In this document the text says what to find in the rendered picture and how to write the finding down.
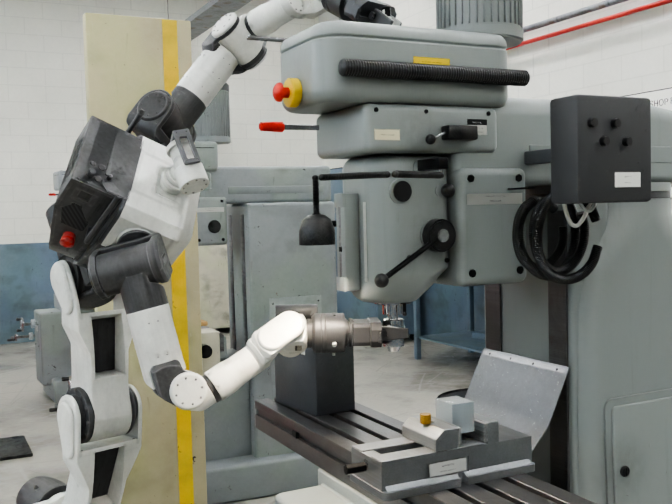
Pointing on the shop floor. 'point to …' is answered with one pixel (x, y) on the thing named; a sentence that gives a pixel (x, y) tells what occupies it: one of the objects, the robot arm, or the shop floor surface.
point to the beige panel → (98, 46)
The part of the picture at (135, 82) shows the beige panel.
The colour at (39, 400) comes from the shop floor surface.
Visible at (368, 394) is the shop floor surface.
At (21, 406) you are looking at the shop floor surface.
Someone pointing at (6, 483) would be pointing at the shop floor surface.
